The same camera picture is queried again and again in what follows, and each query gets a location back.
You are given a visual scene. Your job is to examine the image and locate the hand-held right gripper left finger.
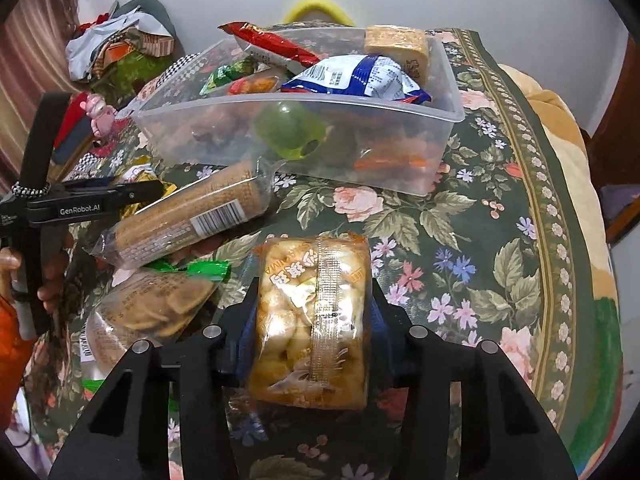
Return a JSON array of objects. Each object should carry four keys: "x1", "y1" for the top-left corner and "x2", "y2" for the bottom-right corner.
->
[{"x1": 47, "y1": 290, "x2": 262, "y2": 480}]

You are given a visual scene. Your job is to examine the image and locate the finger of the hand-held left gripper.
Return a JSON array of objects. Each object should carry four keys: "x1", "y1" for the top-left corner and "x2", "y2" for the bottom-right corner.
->
[{"x1": 112, "y1": 179, "x2": 167, "y2": 207}]

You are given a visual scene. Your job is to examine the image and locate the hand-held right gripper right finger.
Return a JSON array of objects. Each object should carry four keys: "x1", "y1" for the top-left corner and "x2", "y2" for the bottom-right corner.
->
[{"x1": 367, "y1": 280, "x2": 581, "y2": 480}]

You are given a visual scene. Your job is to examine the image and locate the long biscuit roll packet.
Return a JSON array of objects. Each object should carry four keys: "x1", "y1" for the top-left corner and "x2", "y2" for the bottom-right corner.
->
[{"x1": 82, "y1": 157, "x2": 289, "y2": 269}]

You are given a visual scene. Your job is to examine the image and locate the clear puffed cracker packet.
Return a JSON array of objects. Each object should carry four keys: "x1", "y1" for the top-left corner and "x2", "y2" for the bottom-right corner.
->
[{"x1": 247, "y1": 232, "x2": 374, "y2": 411}]

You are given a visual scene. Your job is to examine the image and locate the fried bites packet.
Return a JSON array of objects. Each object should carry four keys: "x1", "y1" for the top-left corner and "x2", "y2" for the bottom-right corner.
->
[{"x1": 165, "y1": 105, "x2": 256, "y2": 161}]

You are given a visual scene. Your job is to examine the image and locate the green pea packet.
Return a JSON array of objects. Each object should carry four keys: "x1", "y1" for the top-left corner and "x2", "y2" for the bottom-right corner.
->
[{"x1": 200, "y1": 57, "x2": 259, "y2": 97}]

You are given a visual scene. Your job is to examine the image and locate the orange snack packet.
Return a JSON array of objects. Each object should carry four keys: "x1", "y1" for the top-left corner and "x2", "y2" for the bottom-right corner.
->
[{"x1": 227, "y1": 74, "x2": 281, "y2": 96}]

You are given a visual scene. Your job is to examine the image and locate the green jelly cup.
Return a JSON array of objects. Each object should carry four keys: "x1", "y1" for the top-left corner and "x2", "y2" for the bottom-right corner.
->
[{"x1": 255, "y1": 100, "x2": 334, "y2": 161}]

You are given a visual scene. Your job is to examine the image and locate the orange cracker packet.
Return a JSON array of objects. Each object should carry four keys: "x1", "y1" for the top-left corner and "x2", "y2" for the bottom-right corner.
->
[{"x1": 350, "y1": 130, "x2": 441, "y2": 186}]

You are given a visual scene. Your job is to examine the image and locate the red snack packet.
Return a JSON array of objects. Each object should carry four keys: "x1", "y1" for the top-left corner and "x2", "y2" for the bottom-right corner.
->
[{"x1": 217, "y1": 21, "x2": 324, "y2": 69}]

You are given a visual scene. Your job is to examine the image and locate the clear plastic box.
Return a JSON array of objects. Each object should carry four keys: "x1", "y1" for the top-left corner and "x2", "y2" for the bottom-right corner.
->
[{"x1": 131, "y1": 26, "x2": 466, "y2": 199}]

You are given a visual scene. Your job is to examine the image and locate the blue white snack bag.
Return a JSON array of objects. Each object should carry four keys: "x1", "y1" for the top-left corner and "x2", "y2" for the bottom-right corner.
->
[{"x1": 280, "y1": 54, "x2": 434, "y2": 106}]

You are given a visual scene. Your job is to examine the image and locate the yellow cake block packet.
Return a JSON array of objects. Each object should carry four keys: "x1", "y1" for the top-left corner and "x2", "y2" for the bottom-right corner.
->
[{"x1": 363, "y1": 25, "x2": 431, "y2": 86}]

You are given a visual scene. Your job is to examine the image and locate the person's left hand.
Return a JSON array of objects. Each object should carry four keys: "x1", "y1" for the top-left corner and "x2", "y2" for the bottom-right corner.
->
[{"x1": 0, "y1": 247, "x2": 71, "y2": 315}]

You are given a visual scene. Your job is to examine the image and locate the yellow snack packet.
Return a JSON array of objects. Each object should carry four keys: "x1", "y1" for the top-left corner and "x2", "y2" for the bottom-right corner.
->
[{"x1": 120, "y1": 164, "x2": 179, "y2": 199}]

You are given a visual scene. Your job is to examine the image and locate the dark grey box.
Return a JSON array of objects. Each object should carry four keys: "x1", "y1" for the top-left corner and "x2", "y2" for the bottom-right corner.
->
[{"x1": 55, "y1": 125, "x2": 97, "y2": 162}]

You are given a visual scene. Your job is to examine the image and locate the pink toy figure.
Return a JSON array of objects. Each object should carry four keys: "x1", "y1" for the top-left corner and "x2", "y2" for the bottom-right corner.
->
[{"x1": 80, "y1": 92, "x2": 119, "y2": 139}]

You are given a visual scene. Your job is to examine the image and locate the red box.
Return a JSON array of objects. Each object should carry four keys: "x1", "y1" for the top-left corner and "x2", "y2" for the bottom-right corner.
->
[{"x1": 53, "y1": 93, "x2": 94, "y2": 149}]

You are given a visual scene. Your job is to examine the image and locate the round biscuit packet green ends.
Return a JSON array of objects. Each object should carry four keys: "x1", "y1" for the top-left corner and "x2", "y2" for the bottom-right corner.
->
[{"x1": 82, "y1": 259, "x2": 232, "y2": 396}]

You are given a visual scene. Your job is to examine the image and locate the green cloth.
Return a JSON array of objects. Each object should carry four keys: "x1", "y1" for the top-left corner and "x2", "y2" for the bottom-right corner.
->
[{"x1": 107, "y1": 50, "x2": 171, "y2": 92}]

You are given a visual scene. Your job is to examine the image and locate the floral blanket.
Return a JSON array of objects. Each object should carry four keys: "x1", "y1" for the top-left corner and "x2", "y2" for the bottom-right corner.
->
[{"x1": 20, "y1": 27, "x2": 617, "y2": 480}]

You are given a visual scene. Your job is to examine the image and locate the pile of clothes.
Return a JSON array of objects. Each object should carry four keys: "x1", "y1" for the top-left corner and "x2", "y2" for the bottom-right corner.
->
[{"x1": 65, "y1": 0, "x2": 176, "y2": 82}]

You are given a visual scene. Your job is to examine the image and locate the striped brown curtain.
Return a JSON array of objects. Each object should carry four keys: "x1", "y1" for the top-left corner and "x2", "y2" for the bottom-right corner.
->
[{"x1": 0, "y1": 0, "x2": 84, "y2": 161}]

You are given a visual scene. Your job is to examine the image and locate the grey cushion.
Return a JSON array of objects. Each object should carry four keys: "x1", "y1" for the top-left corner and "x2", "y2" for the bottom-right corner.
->
[{"x1": 112, "y1": 0, "x2": 176, "y2": 37}]

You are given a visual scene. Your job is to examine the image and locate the yellow foam tube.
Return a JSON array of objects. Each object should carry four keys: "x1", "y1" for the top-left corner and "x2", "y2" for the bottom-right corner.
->
[{"x1": 282, "y1": 0, "x2": 359, "y2": 26}]

